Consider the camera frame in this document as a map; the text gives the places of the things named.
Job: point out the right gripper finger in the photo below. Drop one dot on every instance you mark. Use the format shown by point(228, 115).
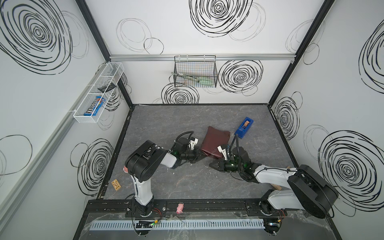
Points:
point(217, 168)
point(218, 163)

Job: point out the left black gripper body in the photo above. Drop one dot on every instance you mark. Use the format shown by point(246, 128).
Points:
point(192, 156)

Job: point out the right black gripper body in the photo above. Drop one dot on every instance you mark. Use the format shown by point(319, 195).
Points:
point(230, 166)

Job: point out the red wrapping paper sheet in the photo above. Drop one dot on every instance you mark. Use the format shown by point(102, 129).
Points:
point(213, 139)

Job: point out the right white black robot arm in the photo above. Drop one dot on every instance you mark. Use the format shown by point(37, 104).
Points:
point(300, 188)

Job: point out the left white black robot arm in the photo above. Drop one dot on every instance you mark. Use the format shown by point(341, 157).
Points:
point(145, 160)

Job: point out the blue tape dispenser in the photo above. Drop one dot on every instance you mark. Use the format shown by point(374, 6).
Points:
point(244, 127)

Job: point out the wooden mallet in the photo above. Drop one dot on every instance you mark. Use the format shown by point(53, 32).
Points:
point(277, 186)

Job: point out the small pink pig figure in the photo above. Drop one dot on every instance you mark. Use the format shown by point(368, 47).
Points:
point(180, 208)

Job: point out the green item in basket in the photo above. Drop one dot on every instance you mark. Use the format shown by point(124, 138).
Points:
point(207, 81)

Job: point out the metal tongs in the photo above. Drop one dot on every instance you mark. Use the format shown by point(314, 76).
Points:
point(186, 77)

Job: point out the wooden stamped tile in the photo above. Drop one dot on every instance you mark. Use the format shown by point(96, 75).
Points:
point(116, 184)

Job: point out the blue candy packet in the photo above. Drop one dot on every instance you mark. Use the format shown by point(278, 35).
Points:
point(94, 107)

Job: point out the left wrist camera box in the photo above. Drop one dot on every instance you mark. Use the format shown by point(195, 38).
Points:
point(192, 143)

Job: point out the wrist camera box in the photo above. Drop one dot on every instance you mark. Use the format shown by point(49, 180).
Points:
point(225, 151)
point(192, 143)

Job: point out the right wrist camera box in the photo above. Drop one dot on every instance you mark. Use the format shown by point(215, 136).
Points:
point(225, 151)

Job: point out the grey slotted cable duct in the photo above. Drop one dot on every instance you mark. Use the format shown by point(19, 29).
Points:
point(213, 224)

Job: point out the black wire wall basket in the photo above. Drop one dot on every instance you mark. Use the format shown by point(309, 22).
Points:
point(196, 66)

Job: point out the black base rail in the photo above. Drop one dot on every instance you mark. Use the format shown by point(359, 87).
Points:
point(167, 208)

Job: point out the white wire wall shelf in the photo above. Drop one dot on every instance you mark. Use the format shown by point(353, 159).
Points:
point(109, 72)

